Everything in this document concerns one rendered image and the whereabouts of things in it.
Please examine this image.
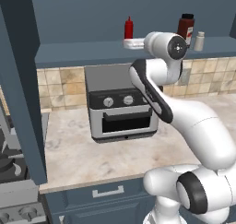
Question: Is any small white shaker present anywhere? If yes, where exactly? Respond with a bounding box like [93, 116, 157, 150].
[194, 30, 206, 53]

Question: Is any grey stove knob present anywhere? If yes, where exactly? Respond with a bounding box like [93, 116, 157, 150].
[0, 212, 11, 224]
[18, 206, 39, 221]

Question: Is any grey stove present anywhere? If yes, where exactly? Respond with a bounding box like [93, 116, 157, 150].
[0, 112, 48, 224]

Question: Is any dark brown paprika jar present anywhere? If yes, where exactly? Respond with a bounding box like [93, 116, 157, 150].
[177, 13, 195, 48]

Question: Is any silver toaster oven knob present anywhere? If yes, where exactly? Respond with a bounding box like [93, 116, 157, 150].
[103, 97, 114, 108]
[123, 94, 135, 106]

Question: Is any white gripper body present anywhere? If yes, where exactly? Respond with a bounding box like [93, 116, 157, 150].
[123, 37, 146, 51]

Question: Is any black toaster oven handle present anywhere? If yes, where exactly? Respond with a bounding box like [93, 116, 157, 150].
[102, 108, 154, 123]

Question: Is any blue base cabinet door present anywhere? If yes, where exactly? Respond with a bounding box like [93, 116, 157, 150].
[50, 199, 158, 224]

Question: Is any blue wall cabinet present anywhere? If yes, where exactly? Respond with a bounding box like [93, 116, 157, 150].
[19, 0, 236, 70]

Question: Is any silver drawer handle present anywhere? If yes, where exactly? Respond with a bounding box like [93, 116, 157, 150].
[91, 184, 125, 199]

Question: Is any grey toaster oven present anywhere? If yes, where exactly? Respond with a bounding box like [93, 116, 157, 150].
[84, 63, 164, 144]

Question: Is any red ketchup bottle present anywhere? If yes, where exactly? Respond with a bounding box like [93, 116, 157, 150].
[124, 16, 135, 41]

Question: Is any blue drawer front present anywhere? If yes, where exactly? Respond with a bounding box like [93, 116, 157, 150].
[45, 177, 157, 217]

